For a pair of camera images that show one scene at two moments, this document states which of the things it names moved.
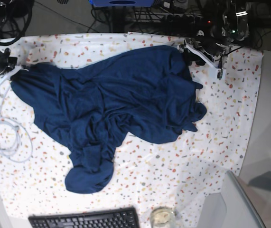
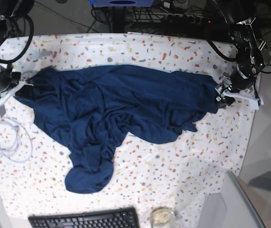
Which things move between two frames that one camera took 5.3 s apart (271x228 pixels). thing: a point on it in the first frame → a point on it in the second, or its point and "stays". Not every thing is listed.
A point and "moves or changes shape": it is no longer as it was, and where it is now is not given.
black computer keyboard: x=127 y=217 stays
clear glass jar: x=163 y=217 stays
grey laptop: x=240 y=213 stays
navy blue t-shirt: x=149 y=95 moves or changes shape
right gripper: x=209 y=44 → x=240 y=77
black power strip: x=185 y=19 stays
